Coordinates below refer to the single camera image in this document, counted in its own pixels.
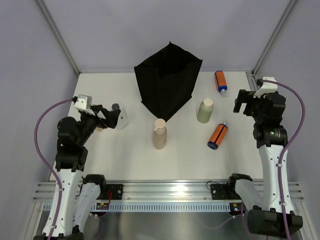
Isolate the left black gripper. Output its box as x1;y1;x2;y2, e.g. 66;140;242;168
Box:
76;105;120;146

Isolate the green bottle white cap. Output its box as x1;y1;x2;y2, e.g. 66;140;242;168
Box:
197;98;214;124

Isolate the beige pump bottle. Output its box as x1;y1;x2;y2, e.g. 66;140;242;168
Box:
153;118;167;150

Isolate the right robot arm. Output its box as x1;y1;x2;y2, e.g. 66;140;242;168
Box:
226;89;303;239

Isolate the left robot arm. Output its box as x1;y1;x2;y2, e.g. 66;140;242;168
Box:
34;105;121;240

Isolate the orange tube near bag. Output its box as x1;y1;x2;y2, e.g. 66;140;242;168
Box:
214;70;228;97

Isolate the black canvas bag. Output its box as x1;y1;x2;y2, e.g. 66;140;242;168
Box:
134;42;203;121

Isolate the orange tube front right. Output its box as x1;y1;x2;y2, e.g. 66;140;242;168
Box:
207;122;228;150

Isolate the right side aluminium rail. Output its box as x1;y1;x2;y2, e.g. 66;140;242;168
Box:
245;70;258;92

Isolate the aluminium rail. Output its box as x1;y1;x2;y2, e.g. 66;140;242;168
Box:
32;180;304;202
245;70;258;92

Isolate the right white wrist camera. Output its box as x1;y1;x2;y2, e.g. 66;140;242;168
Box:
253;76;278;98

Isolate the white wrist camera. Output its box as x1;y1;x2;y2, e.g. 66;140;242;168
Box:
253;76;278;98
73;94;92;111

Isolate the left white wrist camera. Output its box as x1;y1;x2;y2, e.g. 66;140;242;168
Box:
73;94;92;111

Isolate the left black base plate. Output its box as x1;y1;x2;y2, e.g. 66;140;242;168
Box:
97;184;124;201

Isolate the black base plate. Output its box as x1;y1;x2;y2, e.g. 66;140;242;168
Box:
210;184;241;200
97;184;124;201

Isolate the aluminium front rail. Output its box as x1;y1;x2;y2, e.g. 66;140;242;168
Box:
32;180;304;202

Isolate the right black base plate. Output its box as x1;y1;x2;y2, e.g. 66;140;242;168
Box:
210;184;241;200

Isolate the white slotted cable duct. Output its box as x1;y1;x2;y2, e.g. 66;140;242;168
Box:
42;201;231;213

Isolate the left aluminium corner post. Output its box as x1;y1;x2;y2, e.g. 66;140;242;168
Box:
34;0;81;77

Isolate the aluminium corner post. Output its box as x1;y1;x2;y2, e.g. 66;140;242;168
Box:
34;0;81;77
251;0;299;76

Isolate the right aluminium corner post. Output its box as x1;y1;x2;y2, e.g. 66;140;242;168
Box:
251;0;299;76

